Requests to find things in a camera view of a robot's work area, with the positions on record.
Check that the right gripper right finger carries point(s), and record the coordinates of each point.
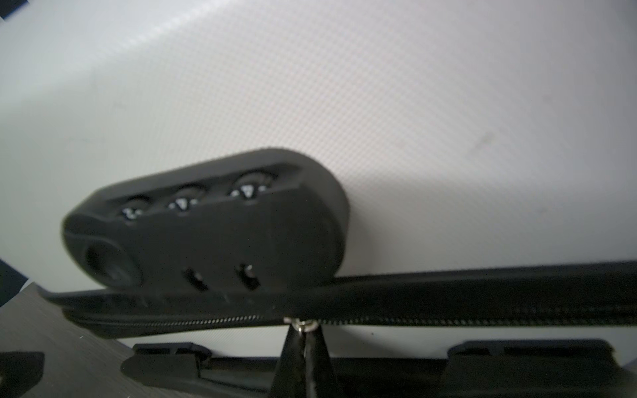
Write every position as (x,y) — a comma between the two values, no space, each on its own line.
(320,378)

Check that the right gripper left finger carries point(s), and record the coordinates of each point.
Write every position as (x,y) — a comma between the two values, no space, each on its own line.
(289,379)

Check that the white suitcase black lining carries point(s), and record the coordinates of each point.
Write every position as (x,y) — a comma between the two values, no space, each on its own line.
(446,188)

